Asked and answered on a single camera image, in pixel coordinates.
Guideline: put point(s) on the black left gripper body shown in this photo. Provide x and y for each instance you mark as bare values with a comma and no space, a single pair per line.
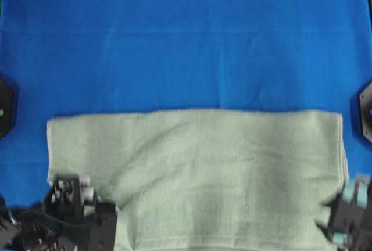
63,200

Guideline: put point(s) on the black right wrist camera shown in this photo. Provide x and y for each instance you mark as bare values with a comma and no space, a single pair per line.
356,191

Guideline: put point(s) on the blue table cloth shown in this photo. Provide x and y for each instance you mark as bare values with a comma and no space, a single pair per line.
95,57

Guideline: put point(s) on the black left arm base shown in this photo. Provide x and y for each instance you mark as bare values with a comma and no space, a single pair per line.
9,103

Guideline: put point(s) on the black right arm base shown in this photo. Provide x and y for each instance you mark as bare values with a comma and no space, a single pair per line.
360,113

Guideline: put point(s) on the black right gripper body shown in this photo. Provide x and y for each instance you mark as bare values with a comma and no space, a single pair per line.
349,223

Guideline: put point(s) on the light green bath towel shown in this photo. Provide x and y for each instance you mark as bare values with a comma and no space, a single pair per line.
208,179

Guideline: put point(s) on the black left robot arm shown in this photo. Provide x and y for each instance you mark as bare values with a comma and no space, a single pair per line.
56,223

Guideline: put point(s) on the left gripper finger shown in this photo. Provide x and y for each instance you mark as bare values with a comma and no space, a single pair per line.
89,196
84,180

